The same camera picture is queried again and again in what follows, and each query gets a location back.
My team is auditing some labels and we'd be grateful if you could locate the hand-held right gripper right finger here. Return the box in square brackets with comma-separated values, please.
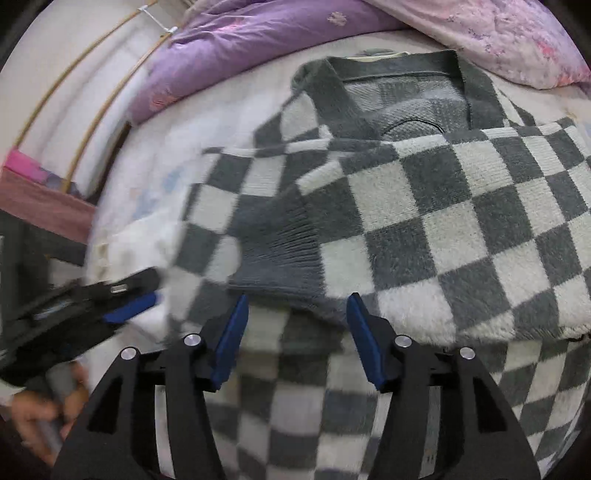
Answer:
[346, 292, 541, 480]

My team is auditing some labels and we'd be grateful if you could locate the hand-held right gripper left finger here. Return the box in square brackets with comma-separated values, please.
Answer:
[51, 294, 250, 480]

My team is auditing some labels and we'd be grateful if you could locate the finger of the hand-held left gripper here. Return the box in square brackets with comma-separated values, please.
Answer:
[87, 268, 161, 301]
[99, 292, 161, 325]

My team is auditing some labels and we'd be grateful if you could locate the grey white checkered sweater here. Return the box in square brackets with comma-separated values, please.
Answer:
[164, 48, 591, 480]

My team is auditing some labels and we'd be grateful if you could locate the white snap-button jacket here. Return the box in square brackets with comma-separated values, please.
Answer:
[350, 52, 409, 63]

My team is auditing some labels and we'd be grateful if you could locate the person's left hand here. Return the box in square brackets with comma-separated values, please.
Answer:
[9, 364, 90, 467]

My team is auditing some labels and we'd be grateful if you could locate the pink striped cloth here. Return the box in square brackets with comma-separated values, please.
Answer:
[0, 150, 98, 278]

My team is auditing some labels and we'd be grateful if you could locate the purple floral quilt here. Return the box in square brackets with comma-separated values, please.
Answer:
[127, 0, 591, 126]

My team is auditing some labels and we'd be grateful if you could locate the wooden barre rail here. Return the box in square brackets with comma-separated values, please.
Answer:
[15, 4, 155, 146]
[64, 30, 176, 192]

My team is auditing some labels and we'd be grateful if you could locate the white barre stand post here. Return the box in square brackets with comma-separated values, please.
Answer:
[137, 4, 180, 37]

